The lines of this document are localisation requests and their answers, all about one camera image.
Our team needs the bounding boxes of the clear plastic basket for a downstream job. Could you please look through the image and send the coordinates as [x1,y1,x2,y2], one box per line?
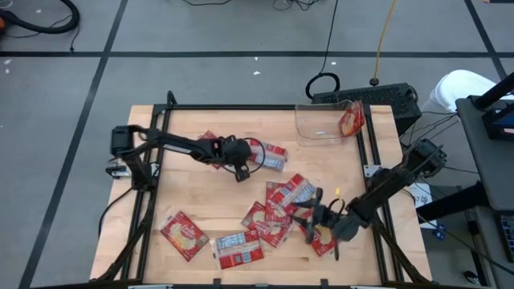
[294,99,365,148]

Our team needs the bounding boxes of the dark keyboard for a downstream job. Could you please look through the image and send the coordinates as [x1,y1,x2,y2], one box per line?
[500,216,514,262]

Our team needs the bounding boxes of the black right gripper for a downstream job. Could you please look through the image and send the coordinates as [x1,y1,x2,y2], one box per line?
[292,187,365,245]

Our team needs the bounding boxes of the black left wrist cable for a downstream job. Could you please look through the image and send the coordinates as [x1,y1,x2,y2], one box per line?
[220,137,267,176]

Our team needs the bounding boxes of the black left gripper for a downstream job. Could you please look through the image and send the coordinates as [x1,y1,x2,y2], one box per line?
[212,135,253,183]

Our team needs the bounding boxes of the red popcorn bag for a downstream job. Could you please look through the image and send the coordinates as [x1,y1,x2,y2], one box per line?
[297,208,339,258]
[245,139,289,173]
[264,181,300,225]
[269,173,318,210]
[158,210,210,263]
[209,229,266,271]
[337,100,366,139]
[197,130,226,170]
[239,200,295,249]

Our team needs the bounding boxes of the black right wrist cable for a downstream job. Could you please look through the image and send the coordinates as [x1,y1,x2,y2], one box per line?
[325,195,349,226]

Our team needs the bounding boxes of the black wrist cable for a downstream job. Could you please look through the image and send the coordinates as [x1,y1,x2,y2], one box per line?
[325,195,349,226]
[220,137,267,176]

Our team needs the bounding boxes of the grey desk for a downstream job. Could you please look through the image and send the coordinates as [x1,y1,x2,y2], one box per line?
[415,71,514,224]

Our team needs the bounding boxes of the black aluminium table frame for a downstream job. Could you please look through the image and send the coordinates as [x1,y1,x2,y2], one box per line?
[90,90,433,289]

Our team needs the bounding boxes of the black vacuum hose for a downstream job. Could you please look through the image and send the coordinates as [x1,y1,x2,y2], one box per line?
[0,0,80,35]

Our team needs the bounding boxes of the white paper sheet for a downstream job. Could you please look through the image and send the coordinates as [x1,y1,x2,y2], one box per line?
[411,188,434,230]

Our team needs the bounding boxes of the black floor cable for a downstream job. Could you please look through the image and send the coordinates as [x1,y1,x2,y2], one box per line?
[304,0,341,100]

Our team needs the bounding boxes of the black computer case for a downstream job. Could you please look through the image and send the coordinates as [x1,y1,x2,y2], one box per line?
[311,83,422,136]

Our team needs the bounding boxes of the yellow hanging cable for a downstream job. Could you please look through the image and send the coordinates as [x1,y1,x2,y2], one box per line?
[372,0,398,81]

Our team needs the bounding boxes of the white rounded object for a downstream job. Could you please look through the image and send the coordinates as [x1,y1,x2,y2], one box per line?
[431,69,507,114]

